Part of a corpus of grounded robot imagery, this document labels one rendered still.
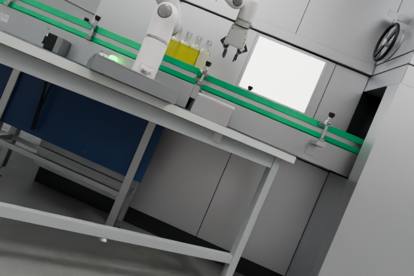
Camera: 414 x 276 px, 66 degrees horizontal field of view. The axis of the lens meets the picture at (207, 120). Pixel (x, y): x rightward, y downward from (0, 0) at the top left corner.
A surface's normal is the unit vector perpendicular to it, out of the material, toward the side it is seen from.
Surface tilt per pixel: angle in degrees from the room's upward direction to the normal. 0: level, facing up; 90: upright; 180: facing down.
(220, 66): 90
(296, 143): 90
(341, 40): 90
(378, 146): 90
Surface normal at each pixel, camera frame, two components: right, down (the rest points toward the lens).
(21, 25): -0.05, -0.02
